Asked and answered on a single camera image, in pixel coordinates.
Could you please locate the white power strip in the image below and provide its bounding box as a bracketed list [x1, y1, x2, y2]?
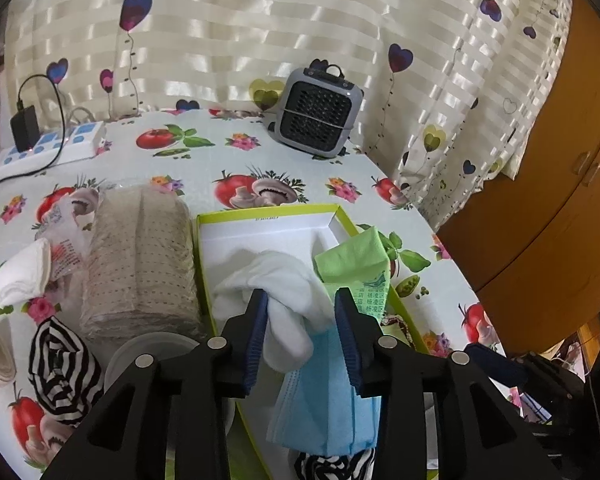
[0, 120, 107, 181]

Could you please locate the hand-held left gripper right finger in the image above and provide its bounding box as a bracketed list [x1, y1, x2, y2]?
[333, 288, 549, 480]

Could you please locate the beige dotted cloth roll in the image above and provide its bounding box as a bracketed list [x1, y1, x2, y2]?
[79, 184, 207, 342]

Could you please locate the stack of blue face masks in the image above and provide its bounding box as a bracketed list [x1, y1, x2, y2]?
[266, 329, 384, 457]

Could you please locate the grey small heater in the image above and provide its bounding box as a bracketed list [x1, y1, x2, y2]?
[266, 58, 366, 159]

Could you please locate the black charger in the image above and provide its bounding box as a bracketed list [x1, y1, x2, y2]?
[10, 104, 41, 154]

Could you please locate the black white striped cloth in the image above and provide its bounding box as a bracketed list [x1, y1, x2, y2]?
[27, 315, 106, 429]
[292, 447, 379, 480]

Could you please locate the stack of clear plastic cups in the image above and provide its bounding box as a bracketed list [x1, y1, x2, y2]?
[104, 332, 202, 392]

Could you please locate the fruit printed tablecloth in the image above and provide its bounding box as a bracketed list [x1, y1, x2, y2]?
[0, 107, 522, 480]

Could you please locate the lime green cardboard box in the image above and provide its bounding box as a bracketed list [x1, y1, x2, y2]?
[194, 203, 431, 480]

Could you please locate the heart printed cream curtain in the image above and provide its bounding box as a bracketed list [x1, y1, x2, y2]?
[4, 0, 577, 232]

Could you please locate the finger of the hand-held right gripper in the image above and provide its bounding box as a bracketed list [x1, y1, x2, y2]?
[464, 342, 529, 387]

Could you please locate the wooden wardrobe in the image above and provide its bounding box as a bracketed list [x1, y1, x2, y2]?
[436, 0, 600, 357]

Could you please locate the light green cloth bag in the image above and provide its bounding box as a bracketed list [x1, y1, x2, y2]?
[313, 227, 397, 322]

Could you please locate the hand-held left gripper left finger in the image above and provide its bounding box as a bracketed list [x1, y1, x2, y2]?
[42, 287, 271, 480]

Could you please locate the clear plastic wrapper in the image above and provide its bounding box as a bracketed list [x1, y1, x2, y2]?
[34, 194, 102, 282]

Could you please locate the black charger cable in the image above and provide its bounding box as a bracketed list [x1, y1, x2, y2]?
[0, 74, 67, 194]

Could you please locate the light grey sock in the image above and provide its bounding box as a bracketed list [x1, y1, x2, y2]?
[212, 252, 332, 374]

